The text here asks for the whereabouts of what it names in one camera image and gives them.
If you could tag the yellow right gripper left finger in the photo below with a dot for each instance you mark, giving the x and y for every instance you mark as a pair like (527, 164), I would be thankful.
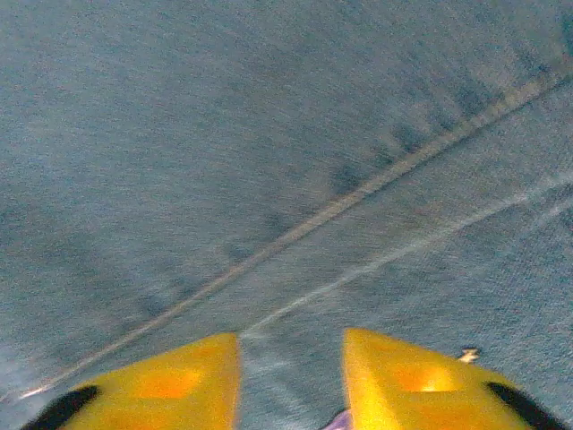
(170, 389)

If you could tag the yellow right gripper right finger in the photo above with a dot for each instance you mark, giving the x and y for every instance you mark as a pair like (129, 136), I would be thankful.
(416, 385)

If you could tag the blue denim trousers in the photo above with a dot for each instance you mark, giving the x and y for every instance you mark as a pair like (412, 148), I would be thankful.
(268, 157)

